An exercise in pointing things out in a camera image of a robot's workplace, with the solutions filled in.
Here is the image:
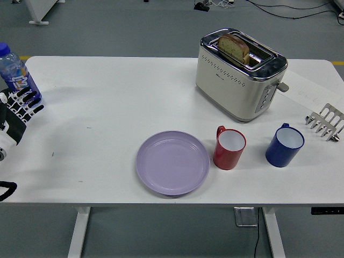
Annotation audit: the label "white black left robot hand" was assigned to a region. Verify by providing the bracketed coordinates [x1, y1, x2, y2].
[0, 87, 45, 154]

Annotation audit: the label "purple round plate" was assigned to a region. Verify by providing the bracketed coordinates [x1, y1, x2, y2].
[135, 130, 211, 196]

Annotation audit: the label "blue labelled drink bottle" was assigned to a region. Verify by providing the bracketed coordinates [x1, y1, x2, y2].
[0, 42, 43, 107]

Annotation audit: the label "white table leg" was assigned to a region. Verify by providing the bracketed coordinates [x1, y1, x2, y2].
[262, 207, 286, 258]
[67, 206, 91, 258]

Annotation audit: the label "red enamel mug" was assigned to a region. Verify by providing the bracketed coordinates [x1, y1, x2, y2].
[213, 125, 247, 170]

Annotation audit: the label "cream silver toaster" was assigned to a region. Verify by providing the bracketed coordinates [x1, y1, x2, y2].
[195, 27, 290, 124]

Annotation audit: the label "brown bread slice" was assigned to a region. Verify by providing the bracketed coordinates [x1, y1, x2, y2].
[217, 33, 250, 65]

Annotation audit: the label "silver under-table box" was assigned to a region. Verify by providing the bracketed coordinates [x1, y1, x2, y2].
[233, 206, 259, 228]

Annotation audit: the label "blue enamel mug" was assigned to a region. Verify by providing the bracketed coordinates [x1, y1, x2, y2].
[265, 123, 305, 168]

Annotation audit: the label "white paper sheet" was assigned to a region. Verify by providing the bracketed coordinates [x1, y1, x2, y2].
[281, 69, 344, 113]

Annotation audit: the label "silver metal toast rack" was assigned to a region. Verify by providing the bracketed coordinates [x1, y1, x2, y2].
[305, 103, 344, 142]

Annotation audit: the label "black table control panel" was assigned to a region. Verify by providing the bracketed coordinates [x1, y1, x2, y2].
[311, 207, 344, 216]

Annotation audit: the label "white furniture frame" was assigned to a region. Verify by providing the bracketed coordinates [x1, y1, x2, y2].
[20, 0, 65, 26]

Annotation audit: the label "white floor cables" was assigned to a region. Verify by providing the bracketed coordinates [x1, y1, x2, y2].
[208, 0, 235, 8]

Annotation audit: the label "thin black power cable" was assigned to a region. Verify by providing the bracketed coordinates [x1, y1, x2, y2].
[252, 208, 262, 258]

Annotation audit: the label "long black floor cable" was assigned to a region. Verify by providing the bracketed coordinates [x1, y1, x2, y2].
[246, 0, 344, 20]

